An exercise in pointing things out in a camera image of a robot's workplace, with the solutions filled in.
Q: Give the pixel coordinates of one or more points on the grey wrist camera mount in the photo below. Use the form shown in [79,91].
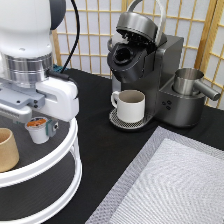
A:
[17,102]

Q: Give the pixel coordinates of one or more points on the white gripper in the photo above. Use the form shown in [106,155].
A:
[61,101]

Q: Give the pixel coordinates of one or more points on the white two-tier round shelf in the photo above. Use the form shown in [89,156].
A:
[45,179]

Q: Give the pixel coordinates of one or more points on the grey Keurig coffee machine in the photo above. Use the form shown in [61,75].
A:
[141,57]

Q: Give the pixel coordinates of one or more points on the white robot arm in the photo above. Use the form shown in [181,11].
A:
[27,80]

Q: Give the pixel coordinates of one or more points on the tan wooden cup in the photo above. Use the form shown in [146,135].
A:
[9,155]

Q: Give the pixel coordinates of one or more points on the white coffee pod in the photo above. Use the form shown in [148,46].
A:
[37,129]

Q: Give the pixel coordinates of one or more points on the white ceramic mug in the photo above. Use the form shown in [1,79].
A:
[130,105]

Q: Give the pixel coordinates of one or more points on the steel milk frother cup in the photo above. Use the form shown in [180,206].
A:
[188,81]

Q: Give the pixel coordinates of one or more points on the grey woven placemat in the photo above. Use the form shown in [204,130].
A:
[172,180]

